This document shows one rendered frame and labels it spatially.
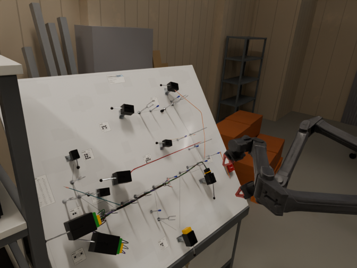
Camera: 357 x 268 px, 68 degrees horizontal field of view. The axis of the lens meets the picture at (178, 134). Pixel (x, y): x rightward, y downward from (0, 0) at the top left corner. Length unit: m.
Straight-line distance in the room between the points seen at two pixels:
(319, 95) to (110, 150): 6.59
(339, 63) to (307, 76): 0.71
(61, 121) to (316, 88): 6.74
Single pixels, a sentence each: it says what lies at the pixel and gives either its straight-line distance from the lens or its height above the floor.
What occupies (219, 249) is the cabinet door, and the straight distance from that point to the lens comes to 1.88.
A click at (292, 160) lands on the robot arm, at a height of 1.37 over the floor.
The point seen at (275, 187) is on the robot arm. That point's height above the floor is 1.50.
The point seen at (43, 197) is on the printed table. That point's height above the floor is 1.29.
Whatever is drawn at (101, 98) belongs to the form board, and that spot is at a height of 1.58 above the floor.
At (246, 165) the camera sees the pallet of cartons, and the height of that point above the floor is 0.44.
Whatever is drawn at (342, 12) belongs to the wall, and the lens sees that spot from 7.34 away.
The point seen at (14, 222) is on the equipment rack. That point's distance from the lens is 0.82.
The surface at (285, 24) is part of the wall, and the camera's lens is 6.30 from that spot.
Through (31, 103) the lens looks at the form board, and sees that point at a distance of 1.27.
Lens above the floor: 1.95
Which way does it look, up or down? 23 degrees down
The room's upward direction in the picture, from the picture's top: 4 degrees clockwise
